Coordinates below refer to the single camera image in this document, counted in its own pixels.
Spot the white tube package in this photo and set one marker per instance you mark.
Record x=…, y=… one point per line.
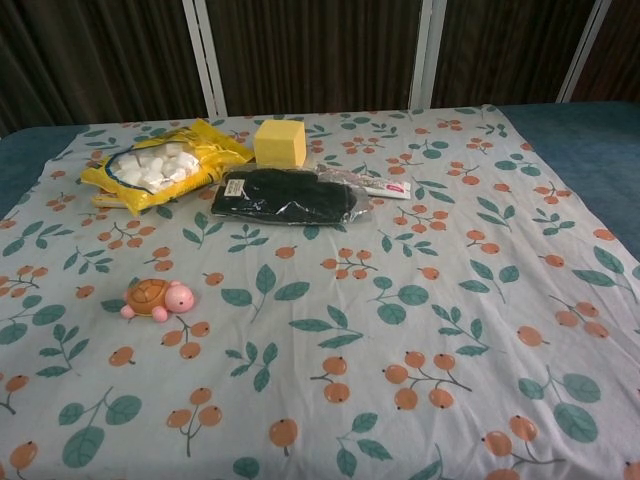
x=380, y=184

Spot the white partition frame post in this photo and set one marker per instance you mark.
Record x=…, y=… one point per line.
x=585, y=50
x=205, y=55
x=425, y=50

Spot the black gloves in clear pack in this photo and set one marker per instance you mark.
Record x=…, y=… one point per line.
x=280, y=197

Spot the floral leaf-and-berry tablecloth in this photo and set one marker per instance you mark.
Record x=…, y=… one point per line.
x=320, y=310

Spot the yellow marshmallow bag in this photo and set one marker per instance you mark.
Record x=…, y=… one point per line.
x=150, y=170

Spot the small orange toy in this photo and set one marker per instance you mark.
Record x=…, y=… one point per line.
x=155, y=300

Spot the yellow sponge cube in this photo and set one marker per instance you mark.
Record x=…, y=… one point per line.
x=280, y=145

